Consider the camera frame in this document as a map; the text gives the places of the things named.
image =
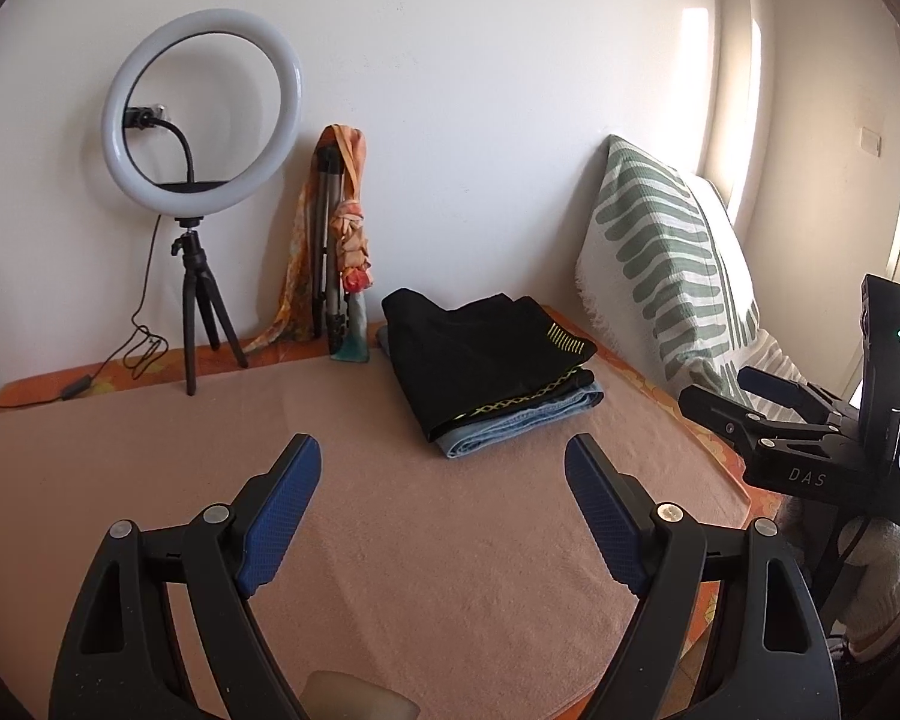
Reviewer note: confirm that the orange floral scarf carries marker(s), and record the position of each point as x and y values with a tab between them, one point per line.
293	318

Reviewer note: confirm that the white ring light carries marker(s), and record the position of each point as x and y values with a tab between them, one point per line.
235	85

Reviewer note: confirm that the green white patterned pillow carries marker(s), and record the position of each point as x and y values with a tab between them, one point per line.
665	282

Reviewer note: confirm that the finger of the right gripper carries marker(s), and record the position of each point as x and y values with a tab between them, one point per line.
812	403
744	429

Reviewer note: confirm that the right white gloved hand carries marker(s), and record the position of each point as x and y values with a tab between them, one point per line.
871	617

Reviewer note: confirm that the pink blanket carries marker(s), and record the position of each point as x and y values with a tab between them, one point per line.
360	524

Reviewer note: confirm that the black yellow sport pants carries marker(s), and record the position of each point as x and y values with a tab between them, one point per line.
480	359

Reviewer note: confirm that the right black sleeve forearm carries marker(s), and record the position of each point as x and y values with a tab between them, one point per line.
869	685

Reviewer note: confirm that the orange floral bedsheet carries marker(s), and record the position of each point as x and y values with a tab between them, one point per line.
682	419

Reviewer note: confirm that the black mini tripod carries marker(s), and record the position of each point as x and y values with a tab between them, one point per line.
201	297

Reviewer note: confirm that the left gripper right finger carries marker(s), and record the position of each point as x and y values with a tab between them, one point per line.
617	520

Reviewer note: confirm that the folded silver tripod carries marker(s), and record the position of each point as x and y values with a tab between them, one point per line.
329	309

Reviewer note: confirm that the folded blue jeans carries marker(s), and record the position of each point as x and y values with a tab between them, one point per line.
525	419

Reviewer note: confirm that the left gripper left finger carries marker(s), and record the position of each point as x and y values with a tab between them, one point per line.
270	507

